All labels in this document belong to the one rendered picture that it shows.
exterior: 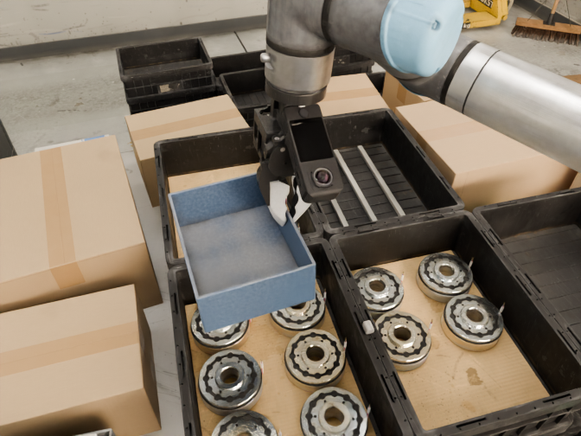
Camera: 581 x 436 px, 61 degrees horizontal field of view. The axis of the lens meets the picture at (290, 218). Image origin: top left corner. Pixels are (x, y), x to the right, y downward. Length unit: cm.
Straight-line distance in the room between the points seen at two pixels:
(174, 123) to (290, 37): 90
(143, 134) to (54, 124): 190
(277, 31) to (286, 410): 58
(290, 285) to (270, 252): 11
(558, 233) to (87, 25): 344
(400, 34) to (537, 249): 79
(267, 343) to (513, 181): 74
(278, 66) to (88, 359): 60
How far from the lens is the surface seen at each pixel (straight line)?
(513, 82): 55
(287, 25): 52
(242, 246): 72
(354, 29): 48
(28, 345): 98
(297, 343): 87
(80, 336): 95
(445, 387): 90
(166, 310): 114
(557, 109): 55
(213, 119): 139
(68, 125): 320
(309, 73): 54
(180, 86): 232
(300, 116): 57
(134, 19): 399
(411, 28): 45
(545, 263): 115
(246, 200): 76
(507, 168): 127
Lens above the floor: 160
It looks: 44 degrees down
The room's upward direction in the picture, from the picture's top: straight up
